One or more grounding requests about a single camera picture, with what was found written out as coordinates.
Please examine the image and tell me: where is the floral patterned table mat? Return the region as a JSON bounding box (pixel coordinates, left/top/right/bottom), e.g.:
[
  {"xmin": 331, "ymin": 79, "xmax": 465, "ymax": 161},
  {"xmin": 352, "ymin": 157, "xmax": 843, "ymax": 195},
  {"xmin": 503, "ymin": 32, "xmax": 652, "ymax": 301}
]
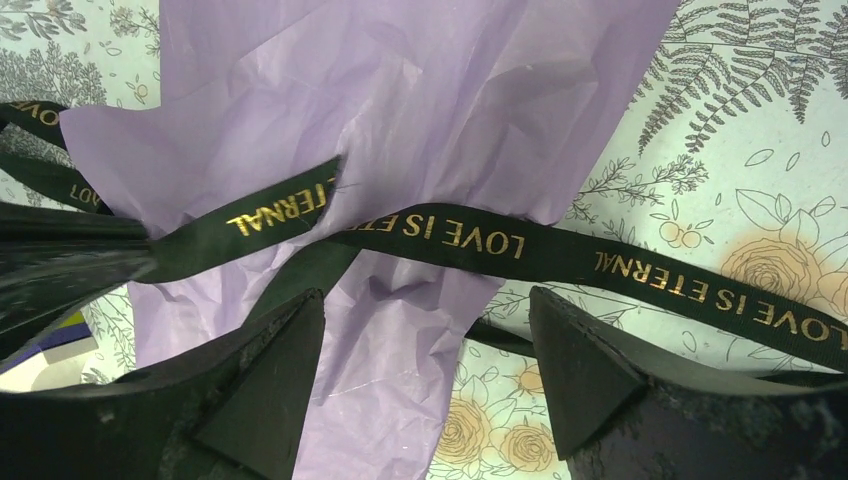
[{"xmin": 1, "ymin": 1, "xmax": 847, "ymax": 479}]

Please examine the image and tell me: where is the black ribbon with gold letters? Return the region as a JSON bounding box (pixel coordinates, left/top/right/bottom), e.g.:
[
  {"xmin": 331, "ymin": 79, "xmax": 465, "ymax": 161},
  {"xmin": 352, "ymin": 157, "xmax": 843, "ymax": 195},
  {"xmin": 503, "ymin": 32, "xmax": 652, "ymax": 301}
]
[{"xmin": 0, "ymin": 100, "xmax": 848, "ymax": 376}]

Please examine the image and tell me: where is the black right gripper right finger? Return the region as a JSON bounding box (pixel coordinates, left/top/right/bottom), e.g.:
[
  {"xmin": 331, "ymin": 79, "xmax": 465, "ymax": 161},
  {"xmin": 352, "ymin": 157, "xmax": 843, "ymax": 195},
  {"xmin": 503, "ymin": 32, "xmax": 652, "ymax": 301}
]
[{"xmin": 529, "ymin": 287, "xmax": 847, "ymax": 479}]

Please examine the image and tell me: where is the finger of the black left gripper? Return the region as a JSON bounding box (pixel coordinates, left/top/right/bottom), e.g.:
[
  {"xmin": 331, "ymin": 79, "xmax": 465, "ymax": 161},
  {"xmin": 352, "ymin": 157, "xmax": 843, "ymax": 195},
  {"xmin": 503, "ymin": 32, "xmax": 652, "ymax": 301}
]
[{"xmin": 1, "ymin": 202, "xmax": 155, "ymax": 365}]

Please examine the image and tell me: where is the purple paper flower bouquet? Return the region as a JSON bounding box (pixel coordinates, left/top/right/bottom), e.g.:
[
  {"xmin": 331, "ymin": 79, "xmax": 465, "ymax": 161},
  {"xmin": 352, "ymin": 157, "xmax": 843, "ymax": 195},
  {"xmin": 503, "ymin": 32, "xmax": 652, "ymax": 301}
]
[{"xmin": 60, "ymin": 1, "xmax": 677, "ymax": 479}]

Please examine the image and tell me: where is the green purple white toy block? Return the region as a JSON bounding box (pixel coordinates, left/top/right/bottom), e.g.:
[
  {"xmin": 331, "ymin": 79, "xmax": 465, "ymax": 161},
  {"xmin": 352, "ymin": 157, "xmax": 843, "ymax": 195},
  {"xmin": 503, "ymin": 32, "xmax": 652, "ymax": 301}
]
[{"xmin": 1, "ymin": 311, "xmax": 98, "ymax": 393}]

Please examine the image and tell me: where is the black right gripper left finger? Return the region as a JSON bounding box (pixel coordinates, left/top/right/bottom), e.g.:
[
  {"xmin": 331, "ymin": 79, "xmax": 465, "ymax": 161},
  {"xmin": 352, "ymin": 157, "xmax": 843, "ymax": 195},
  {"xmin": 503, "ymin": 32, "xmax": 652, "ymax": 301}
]
[{"xmin": 1, "ymin": 289, "xmax": 325, "ymax": 479}]

